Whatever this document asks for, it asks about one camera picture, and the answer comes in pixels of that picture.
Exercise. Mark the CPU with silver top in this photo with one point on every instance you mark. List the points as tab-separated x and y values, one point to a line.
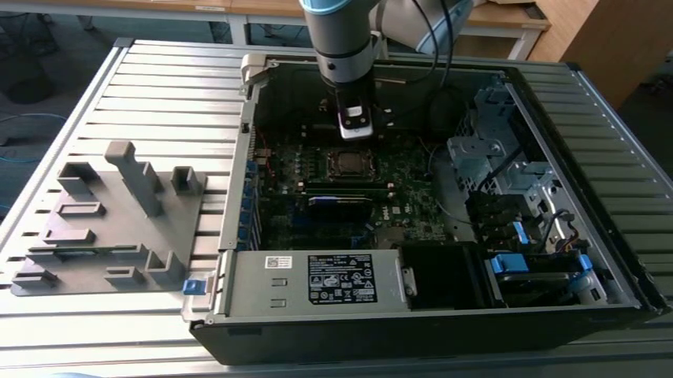
353	162

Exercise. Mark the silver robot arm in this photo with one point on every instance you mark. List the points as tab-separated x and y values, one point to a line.
337	39

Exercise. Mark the metal CPU socket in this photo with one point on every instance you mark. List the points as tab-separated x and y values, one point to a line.
353	179

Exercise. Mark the black RAM slot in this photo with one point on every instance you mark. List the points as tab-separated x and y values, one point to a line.
345	184
345	189
345	180

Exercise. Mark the silver drive cage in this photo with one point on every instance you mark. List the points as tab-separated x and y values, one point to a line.
468	151

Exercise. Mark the green motherboard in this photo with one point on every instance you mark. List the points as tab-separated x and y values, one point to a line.
421	197

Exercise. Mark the narrow blue carrier clip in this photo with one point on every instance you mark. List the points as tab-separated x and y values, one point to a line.
585	263
520	232

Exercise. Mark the silver power supply unit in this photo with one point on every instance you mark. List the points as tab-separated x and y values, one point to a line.
253	283

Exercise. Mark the wooden cabinet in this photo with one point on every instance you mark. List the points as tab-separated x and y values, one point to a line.
620	39

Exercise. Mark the grey parts rack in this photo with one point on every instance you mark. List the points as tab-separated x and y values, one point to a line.
131	236

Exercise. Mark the blue case latch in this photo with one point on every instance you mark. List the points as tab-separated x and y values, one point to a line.
194	287

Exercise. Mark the black disk drive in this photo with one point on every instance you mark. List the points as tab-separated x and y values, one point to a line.
530	289

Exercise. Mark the dark office chair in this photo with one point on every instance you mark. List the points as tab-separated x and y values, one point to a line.
26	78

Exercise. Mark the black PC case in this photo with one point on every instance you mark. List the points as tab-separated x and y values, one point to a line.
367	342

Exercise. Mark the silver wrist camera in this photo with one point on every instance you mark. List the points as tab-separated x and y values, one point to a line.
357	126

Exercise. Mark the wooden desk white frame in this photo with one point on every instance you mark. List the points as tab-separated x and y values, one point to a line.
505	17
131	4

